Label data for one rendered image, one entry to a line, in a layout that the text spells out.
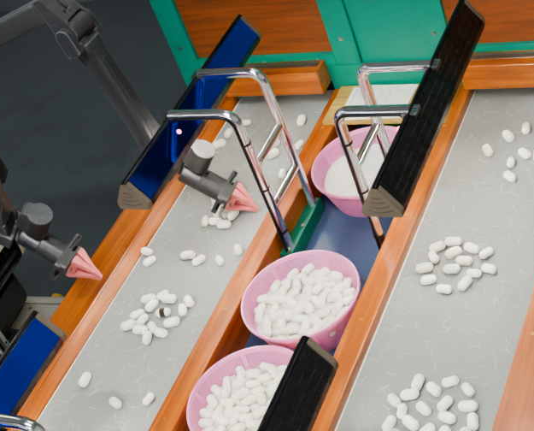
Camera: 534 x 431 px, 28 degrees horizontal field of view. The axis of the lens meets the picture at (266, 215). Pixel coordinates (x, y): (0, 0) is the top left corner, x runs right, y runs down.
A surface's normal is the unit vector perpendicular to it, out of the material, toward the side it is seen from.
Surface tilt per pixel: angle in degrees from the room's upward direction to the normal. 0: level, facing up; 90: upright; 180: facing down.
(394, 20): 90
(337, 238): 0
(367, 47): 90
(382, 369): 0
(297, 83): 90
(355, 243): 0
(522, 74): 90
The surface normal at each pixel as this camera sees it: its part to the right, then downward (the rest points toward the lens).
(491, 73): -0.37, 0.68
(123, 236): -0.32, -0.73
